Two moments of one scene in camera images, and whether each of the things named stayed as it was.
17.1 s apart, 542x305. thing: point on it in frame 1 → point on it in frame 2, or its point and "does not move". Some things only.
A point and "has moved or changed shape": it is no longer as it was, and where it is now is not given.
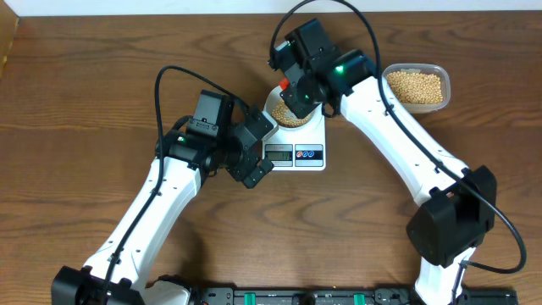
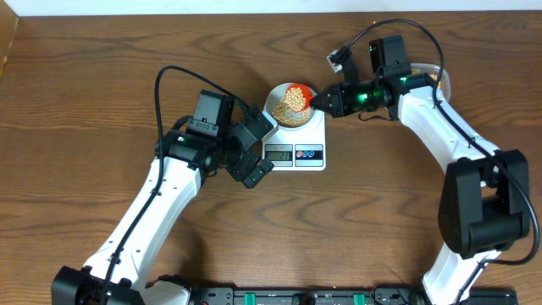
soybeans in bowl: [283, 115] does not move
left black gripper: [248, 158] does not move
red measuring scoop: [284, 83] has moved or changed shape
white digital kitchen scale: [298, 148] does not move
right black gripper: [291, 98] → [339, 99]
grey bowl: [276, 108] does not move
